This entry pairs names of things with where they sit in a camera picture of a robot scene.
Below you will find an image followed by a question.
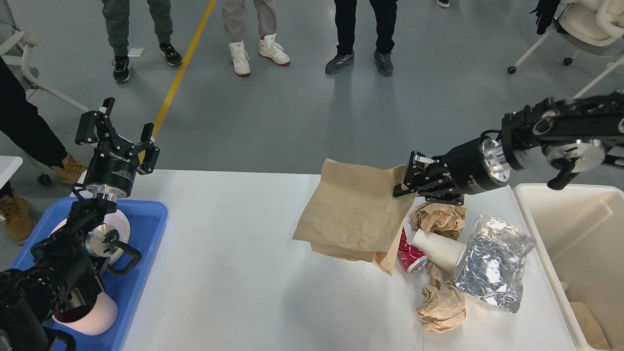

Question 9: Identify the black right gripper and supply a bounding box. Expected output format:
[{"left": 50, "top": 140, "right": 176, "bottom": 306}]
[{"left": 393, "top": 137, "right": 512, "bottom": 205}]

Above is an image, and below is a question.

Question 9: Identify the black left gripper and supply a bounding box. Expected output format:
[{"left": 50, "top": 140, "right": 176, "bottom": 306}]
[{"left": 75, "top": 97, "right": 160, "bottom": 198}]

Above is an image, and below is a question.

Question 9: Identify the brown paper bag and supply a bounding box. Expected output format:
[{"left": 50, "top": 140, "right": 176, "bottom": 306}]
[{"left": 293, "top": 158, "right": 415, "bottom": 275}]

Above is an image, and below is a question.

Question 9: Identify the silver foil wrapper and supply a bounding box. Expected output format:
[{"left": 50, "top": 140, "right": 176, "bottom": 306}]
[{"left": 454, "top": 214, "right": 536, "bottom": 313}]

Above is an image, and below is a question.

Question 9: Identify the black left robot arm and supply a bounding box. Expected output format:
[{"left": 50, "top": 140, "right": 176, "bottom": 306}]
[{"left": 0, "top": 97, "right": 160, "bottom": 351}]

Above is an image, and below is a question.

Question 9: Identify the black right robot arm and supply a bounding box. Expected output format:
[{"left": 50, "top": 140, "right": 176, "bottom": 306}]
[{"left": 392, "top": 92, "right": 624, "bottom": 205}]

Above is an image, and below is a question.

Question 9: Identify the crumpled brown paper upper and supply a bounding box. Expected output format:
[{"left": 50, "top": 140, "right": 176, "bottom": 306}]
[{"left": 409, "top": 202, "right": 467, "bottom": 241}]

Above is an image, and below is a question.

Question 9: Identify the tipped white paper cup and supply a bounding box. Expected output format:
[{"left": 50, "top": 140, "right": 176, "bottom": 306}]
[{"left": 411, "top": 229, "right": 466, "bottom": 274}]

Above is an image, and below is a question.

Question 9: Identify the blue plastic tray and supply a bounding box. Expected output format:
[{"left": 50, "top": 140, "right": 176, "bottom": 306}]
[{"left": 11, "top": 197, "right": 169, "bottom": 351}]

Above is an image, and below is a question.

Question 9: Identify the red foil wrapper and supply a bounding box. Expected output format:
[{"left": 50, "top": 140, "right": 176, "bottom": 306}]
[{"left": 397, "top": 227, "right": 429, "bottom": 273}]

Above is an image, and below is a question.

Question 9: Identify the person with tan boots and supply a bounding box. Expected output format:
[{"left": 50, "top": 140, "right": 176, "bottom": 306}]
[{"left": 0, "top": 60, "right": 87, "bottom": 245}]

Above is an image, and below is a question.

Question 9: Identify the person in grey trousers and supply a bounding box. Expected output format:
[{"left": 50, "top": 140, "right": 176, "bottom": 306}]
[{"left": 101, "top": 0, "right": 183, "bottom": 83}]

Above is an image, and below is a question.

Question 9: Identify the crumpled brown paper ball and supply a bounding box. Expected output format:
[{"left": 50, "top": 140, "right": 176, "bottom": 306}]
[{"left": 416, "top": 282, "right": 467, "bottom": 333}]

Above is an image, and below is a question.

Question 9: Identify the person in black trousers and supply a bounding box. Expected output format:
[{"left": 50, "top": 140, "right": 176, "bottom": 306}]
[{"left": 325, "top": 0, "right": 398, "bottom": 76}]

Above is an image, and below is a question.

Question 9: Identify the person with white sneakers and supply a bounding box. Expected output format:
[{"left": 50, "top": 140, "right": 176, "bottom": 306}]
[{"left": 222, "top": 0, "right": 291, "bottom": 78}]

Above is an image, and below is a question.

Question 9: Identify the white plastic bin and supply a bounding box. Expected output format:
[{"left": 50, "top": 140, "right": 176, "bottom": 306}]
[{"left": 513, "top": 184, "right": 624, "bottom": 351}]

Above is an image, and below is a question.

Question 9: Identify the white rolling chair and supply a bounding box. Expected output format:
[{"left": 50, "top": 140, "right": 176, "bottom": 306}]
[{"left": 507, "top": 0, "right": 624, "bottom": 98}]

